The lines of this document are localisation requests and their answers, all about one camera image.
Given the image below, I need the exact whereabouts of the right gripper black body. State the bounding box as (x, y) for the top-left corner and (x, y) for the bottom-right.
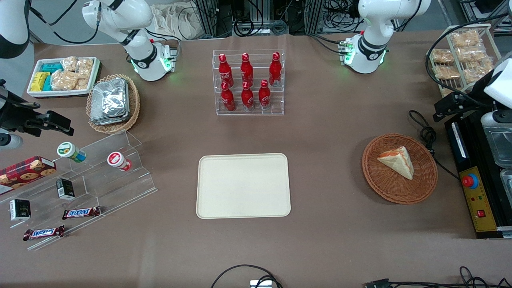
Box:
(0, 90), (32, 133)

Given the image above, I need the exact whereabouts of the triangular sandwich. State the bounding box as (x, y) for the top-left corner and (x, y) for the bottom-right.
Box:
(377, 146), (415, 180)

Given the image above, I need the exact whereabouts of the oval light wicker basket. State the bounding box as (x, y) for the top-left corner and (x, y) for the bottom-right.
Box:
(86, 74), (141, 134)

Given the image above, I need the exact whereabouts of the round brown wicker basket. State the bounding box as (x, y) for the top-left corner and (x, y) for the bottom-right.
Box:
(362, 133), (438, 205)

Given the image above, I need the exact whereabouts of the beige plastic tray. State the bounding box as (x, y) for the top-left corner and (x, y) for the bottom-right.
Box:
(196, 153), (291, 219)

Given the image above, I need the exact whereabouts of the white rectangular snack bin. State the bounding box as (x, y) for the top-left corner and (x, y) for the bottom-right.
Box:
(26, 56), (102, 99)

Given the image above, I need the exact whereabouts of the bagged pastry pack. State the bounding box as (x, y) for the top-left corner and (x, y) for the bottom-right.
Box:
(433, 65), (460, 80)
(457, 46), (489, 62)
(430, 48), (455, 64)
(450, 30), (482, 48)
(461, 59), (494, 82)

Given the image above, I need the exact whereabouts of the green lid yogurt cup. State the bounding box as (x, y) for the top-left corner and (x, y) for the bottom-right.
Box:
(56, 142), (87, 163)

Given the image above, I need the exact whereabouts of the yellow snack packet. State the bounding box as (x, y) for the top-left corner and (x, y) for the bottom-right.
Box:
(30, 72), (50, 92)

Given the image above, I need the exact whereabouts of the red tartan cookie box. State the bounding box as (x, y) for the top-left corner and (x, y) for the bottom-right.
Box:
(0, 156), (57, 196)

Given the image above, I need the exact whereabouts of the clear plastic container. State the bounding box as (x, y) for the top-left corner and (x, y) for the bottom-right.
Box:
(499, 168), (512, 197)
(482, 124), (512, 168)

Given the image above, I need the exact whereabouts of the black machine with yellow panel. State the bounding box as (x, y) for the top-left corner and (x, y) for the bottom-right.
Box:
(444, 111), (512, 240)

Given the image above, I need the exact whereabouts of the silver foil package stack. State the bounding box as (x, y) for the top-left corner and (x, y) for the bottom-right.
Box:
(90, 78), (131, 126)

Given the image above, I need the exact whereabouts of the small black carton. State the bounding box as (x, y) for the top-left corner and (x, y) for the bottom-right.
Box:
(9, 198), (32, 222)
(55, 178), (76, 201)

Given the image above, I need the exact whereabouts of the red lid yogurt cup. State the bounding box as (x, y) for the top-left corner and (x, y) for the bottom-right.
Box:
(106, 151), (133, 172)

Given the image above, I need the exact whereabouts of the clear acrylic step display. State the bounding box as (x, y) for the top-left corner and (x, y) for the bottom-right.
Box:
(0, 130), (158, 252)

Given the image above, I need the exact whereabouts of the Snickers chocolate bar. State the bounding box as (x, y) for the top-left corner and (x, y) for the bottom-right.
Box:
(62, 206), (102, 220)
(22, 225), (66, 242)

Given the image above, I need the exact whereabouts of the beige cloth bag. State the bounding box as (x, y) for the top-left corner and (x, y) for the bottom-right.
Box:
(151, 3), (205, 40)

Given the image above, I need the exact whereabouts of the red cola bottle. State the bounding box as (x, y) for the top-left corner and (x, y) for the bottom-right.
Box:
(218, 54), (234, 88)
(240, 53), (254, 86)
(221, 82), (236, 112)
(241, 81), (254, 111)
(258, 80), (272, 110)
(269, 52), (282, 87)

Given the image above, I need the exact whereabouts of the clear acrylic bottle rack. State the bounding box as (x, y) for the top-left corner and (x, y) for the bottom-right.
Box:
(212, 49), (285, 116)

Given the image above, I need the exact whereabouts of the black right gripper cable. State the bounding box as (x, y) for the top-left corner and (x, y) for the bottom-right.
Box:
(0, 94), (41, 110)

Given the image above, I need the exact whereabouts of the white wire rack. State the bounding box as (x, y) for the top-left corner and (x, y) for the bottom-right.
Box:
(428, 23), (503, 98)

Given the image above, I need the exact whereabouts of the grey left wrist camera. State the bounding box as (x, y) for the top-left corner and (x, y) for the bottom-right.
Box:
(480, 111), (512, 130)

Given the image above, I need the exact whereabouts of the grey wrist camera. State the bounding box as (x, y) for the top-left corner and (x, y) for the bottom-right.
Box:
(480, 111), (512, 130)
(0, 134), (23, 150)

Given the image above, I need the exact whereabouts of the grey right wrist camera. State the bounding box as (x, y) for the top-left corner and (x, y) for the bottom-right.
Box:
(0, 134), (23, 150)

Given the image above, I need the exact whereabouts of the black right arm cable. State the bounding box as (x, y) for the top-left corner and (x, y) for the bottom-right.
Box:
(29, 0), (101, 45)

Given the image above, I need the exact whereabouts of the black cable with connector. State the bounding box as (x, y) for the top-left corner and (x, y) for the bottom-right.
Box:
(363, 266), (512, 288)

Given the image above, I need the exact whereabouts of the black looped cable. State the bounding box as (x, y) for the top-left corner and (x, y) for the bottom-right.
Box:
(210, 264), (284, 288)

